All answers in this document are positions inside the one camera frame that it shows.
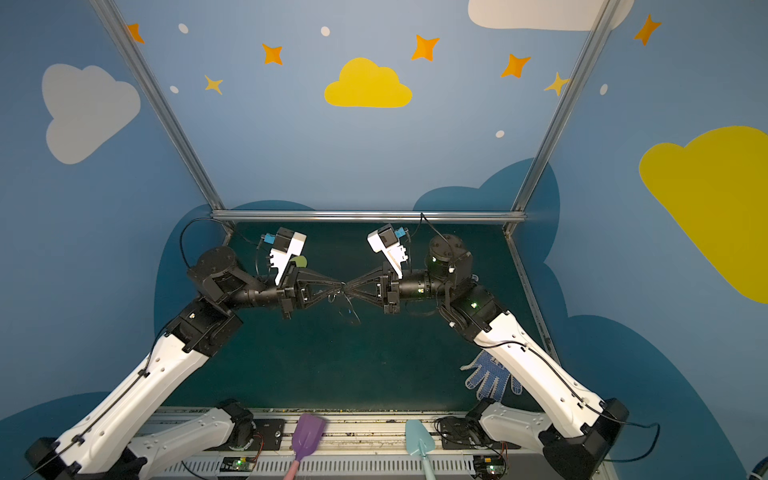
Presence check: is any metal key holder plate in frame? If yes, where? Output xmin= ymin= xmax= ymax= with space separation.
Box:
xmin=328 ymin=290 xmax=361 ymax=326

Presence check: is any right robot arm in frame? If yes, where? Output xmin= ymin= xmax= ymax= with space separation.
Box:
xmin=345 ymin=225 xmax=629 ymax=479

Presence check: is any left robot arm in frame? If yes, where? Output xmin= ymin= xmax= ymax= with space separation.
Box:
xmin=25 ymin=246 xmax=343 ymax=479

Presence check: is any near blue dotted glove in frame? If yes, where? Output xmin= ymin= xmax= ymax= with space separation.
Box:
xmin=460 ymin=350 xmax=523 ymax=402

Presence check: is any purple toy shovel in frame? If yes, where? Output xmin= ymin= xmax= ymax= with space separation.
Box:
xmin=283 ymin=413 xmax=327 ymax=480

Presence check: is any teal toy shovel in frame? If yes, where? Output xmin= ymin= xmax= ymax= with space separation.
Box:
xmin=405 ymin=419 xmax=436 ymax=480

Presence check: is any green trowel wooden handle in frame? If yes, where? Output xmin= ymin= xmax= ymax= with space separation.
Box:
xmin=291 ymin=256 xmax=308 ymax=268

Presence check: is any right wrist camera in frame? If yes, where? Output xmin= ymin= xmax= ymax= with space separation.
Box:
xmin=367 ymin=224 xmax=409 ymax=279

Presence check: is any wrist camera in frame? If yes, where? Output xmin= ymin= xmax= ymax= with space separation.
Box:
xmin=264 ymin=227 xmax=307 ymax=286
xmin=367 ymin=224 xmax=409 ymax=279

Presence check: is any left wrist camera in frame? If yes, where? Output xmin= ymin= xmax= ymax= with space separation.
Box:
xmin=264 ymin=227 xmax=307 ymax=286

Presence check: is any aluminium frame rear bar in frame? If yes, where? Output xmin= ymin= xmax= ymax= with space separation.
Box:
xmin=211 ymin=210 xmax=526 ymax=224

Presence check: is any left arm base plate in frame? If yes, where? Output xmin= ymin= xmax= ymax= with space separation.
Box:
xmin=206 ymin=418 xmax=286 ymax=452

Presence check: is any front aluminium rail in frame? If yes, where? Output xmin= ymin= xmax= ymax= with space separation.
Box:
xmin=153 ymin=409 xmax=558 ymax=479

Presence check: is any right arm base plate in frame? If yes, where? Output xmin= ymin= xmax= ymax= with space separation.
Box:
xmin=433 ymin=416 xmax=520 ymax=452

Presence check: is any aluminium frame left post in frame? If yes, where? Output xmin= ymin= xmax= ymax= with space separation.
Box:
xmin=90 ymin=0 xmax=226 ymax=215

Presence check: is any aluminium frame post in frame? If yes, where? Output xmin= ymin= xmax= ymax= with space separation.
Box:
xmin=90 ymin=0 xmax=226 ymax=215
xmin=503 ymin=0 xmax=621 ymax=240

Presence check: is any aluminium frame right post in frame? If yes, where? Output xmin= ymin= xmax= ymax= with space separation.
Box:
xmin=503 ymin=0 xmax=621 ymax=240

